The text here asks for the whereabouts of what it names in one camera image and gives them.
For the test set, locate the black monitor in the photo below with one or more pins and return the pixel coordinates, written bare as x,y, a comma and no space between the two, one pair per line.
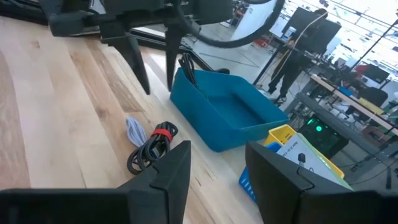
317,34

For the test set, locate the yellow slotted plastic basket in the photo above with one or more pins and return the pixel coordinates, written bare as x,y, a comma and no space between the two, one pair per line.
280,133

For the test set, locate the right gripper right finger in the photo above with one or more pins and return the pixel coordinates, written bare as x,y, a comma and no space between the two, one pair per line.
276,193

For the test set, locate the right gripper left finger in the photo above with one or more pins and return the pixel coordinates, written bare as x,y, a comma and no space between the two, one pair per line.
164,193

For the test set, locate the large teal plastic bin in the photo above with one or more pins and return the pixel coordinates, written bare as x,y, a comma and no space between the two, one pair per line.
236,130

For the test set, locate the small blue slotted basket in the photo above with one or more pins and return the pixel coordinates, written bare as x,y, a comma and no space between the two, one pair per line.
247,185

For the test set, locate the white building column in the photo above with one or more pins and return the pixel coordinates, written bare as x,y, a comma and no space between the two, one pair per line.
252,18

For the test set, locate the black computer with green light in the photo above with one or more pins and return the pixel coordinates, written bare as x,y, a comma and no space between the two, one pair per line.
323,137

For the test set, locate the white microphone product box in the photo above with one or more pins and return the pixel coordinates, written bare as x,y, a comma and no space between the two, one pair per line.
292,149

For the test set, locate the wooden desk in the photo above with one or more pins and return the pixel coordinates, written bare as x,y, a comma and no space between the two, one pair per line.
348,99

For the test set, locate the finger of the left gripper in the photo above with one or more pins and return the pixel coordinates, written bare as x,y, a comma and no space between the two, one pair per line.
173,46
130,46

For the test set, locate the person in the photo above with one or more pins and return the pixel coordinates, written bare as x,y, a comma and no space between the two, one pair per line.
292,68

